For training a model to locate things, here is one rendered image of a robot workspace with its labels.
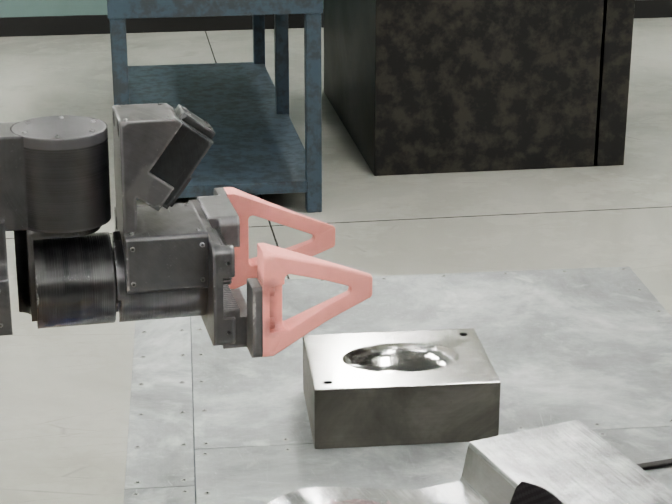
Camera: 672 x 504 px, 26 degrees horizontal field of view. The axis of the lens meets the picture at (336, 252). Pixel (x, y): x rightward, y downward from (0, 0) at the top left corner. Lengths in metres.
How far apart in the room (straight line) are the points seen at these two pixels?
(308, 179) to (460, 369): 3.28
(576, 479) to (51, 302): 0.57
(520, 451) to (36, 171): 0.62
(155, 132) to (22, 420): 2.66
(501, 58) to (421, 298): 3.34
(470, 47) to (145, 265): 4.38
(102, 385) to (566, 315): 1.91
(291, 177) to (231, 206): 3.94
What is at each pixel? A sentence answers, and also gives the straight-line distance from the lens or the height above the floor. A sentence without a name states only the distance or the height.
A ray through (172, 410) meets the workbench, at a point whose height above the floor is 0.80.
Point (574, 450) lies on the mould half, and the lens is 1.35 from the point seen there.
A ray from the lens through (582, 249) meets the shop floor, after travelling 4.59.
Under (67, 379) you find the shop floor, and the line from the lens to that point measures 3.70.
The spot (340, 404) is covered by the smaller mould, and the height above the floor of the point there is 0.85.
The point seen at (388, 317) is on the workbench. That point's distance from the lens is 1.91.
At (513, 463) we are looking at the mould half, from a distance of 1.32.
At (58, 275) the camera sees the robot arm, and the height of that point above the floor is 1.22.
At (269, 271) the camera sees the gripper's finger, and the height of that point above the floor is 1.22.
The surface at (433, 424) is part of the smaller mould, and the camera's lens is 1.58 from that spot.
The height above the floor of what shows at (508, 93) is 0.29.
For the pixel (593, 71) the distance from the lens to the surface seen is 5.38.
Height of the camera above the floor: 1.53
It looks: 20 degrees down
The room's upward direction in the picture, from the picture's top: straight up
